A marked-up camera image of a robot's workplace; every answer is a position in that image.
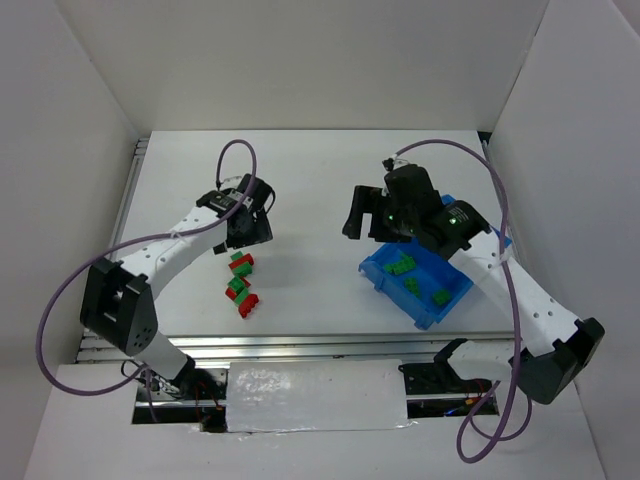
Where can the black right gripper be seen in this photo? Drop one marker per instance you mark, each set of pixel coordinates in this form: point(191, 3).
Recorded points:
point(379, 212)

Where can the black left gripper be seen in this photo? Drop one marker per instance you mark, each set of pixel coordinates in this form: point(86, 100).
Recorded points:
point(251, 231)

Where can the red brick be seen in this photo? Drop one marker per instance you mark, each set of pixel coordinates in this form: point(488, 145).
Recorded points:
point(239, 259)

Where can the green lego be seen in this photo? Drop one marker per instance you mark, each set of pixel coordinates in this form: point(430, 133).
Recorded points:
point(243, 271)

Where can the green rounded lego brick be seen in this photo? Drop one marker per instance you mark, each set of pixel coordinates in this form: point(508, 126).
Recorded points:
point(397, 268)

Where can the small green lego cube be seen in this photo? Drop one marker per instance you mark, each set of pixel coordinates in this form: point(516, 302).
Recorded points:
point(411, 284)

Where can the green 2x4 lego brick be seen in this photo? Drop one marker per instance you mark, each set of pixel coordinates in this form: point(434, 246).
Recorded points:
point(441, 297)

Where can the green 2x3 lego brick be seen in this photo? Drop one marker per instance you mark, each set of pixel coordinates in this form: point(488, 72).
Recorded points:
point(408, 258)

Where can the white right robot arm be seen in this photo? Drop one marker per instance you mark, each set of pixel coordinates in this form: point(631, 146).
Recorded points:
point(551, 346)

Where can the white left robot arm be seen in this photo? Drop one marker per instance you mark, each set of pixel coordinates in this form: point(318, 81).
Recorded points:
point(119, 297)

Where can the green lego brick lower stack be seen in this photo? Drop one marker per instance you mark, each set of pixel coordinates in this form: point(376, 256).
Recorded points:
point(236, 286)

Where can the red long toothed lego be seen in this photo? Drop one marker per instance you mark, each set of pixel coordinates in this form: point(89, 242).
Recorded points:
point(247, 304)

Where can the blue plastic divided bin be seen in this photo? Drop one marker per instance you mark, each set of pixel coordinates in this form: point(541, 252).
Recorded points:
point(418, 282)

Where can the white foil cover sheet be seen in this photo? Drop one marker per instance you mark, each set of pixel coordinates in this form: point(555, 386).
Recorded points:
point(283, 397)

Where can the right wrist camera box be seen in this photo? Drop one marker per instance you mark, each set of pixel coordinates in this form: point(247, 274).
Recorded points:
point(394, 162)

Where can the aluminium front rail frame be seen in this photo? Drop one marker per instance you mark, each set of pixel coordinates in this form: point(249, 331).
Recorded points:
point(410, 346)

